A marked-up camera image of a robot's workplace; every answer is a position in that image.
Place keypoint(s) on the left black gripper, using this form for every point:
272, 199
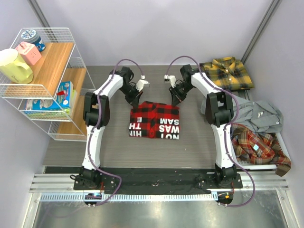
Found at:
134, 100

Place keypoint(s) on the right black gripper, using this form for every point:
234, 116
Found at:
177, 97

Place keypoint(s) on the red black plaid shirt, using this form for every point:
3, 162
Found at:
155, 120

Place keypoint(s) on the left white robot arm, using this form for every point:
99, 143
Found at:
96, 114

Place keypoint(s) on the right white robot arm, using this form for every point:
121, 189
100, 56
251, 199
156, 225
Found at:
218, 113

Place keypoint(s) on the grey long sleeve shirt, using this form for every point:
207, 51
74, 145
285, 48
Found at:
260, 116

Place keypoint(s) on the yellow plaid folded shirt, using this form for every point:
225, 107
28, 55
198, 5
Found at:
228, 73

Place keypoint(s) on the blue product box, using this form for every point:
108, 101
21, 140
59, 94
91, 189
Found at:
64, 99

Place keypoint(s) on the orange plaid shirt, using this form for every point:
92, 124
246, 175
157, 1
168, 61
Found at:
259, 149

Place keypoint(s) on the pink cube box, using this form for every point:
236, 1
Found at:
29, 52

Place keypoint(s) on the blue round tin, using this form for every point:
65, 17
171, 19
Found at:
31, 36

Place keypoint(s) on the yellow mug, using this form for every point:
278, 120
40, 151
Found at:
13, 66

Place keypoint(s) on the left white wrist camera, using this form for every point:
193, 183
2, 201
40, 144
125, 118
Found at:
142, 83

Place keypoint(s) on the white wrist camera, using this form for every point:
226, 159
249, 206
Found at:
171, 80
142, 83

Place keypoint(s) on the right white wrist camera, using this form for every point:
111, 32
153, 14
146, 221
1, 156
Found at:
171, 80

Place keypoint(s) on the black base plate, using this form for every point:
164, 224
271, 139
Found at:
153, 181

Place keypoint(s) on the white wire shelf rack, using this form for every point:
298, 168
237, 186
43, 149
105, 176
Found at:
61, 61

